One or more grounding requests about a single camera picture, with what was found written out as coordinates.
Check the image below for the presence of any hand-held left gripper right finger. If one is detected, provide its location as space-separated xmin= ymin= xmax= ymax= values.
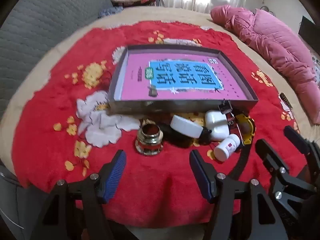
xmin=189 ymin=150 xmax=290 ymax=240

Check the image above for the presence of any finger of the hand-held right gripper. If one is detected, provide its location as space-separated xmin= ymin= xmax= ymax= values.
xmin=255 ymin=139 xmax=315 ymax=220
xmin=284 ymin=126 xmax=320 ymax=163

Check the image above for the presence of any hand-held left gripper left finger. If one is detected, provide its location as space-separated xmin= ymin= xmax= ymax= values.
xmin=32 ymin=150 xmax=128 ymax=240

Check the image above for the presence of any yellow and black watch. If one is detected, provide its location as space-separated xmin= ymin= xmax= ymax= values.
xmin=226 ymin=114 xmax=257 ymax=180

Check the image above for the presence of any white pill bottle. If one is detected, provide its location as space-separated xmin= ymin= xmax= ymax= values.
xmin=214 ymin=134 xmax=241 ymax=162

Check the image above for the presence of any silver metal fitting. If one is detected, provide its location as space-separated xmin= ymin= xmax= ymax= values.
xmin=135 ymin=124 xmax=164 ymax=156

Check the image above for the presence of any red and black lighter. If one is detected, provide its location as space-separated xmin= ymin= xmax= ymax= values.
xmin=225 ymin=112 xmax=242 ymax=135

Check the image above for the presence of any white jar lid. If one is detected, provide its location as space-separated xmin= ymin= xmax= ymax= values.
xmin=170 ymin=114 xmax=203 ymax=138

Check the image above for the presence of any white earbuds case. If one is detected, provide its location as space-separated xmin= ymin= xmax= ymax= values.
xmin=205 ymin=110 xmax=230 ymax=140

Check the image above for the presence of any black binder clip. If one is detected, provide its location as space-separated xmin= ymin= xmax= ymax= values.
xmin=218 ymin=99 xmax=233 ymax=115

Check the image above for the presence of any grey cardboard box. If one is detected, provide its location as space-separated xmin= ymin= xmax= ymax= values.
xmin=107 ymin=45 xmax=259 ymax=115

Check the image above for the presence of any pink quilted jacket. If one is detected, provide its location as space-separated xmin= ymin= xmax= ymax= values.
xmin=210 ymin=4 xmax=320 ymax=125

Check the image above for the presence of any pink and blue book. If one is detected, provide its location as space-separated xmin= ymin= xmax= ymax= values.
xmin=114 ymin=53 xmax=252 ymax=102

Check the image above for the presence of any red floral blanket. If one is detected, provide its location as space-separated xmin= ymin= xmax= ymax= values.
xmin=11 ymin=21 xmax=307 ymax=227

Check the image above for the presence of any black television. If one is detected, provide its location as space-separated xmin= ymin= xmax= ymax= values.
xmin=299 ymin=16 xmax=320 ymax=53

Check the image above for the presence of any blue knitted cloth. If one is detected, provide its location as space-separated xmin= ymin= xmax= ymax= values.
xmin=99 ymin=6 xmax=123 ymax=18

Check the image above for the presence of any beige bed sheet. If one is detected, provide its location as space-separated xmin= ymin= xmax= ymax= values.
xmin=0 ymin=6 xmax=320 ymax=180

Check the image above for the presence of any grey quilted headboard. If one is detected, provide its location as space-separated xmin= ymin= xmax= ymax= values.
xmin=0 ymin=0 xmax=113 ymax=120

